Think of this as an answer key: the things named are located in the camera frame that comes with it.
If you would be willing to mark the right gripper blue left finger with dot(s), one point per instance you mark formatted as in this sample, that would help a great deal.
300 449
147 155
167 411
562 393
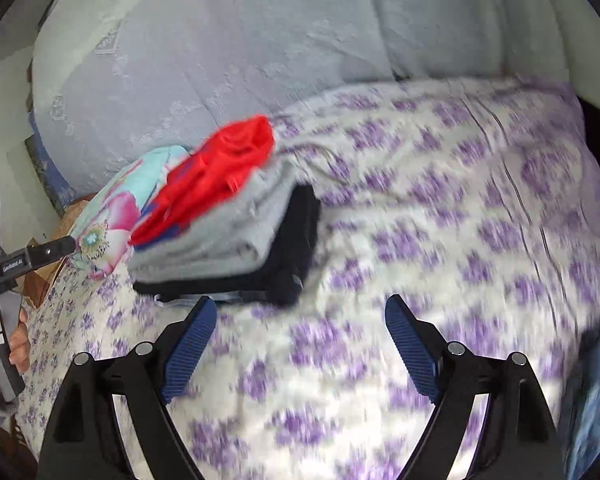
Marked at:
83 440

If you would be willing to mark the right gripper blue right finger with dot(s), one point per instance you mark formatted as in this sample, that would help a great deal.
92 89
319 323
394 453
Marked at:
518 438

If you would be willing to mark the red pants with striped band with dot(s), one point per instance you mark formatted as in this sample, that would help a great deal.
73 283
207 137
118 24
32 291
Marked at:
209 177

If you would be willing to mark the blue denim garment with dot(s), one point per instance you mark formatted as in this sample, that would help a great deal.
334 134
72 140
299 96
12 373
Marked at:
579 420

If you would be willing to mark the teal pink floral pillow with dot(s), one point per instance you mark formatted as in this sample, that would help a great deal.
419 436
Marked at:
103 228

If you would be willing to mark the blue framed picture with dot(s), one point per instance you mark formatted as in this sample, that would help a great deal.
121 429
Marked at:
60 193

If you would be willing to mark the purple floral white bedspread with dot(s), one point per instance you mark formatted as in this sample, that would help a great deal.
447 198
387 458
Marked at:
476 201

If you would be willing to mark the grey folded garment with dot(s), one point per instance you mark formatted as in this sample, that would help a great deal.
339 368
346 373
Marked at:
234 238

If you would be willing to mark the black folded garment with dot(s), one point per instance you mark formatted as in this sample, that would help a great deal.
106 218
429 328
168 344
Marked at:
281 277

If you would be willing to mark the white lace headboard cover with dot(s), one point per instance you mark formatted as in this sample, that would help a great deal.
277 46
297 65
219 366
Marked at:
113 79

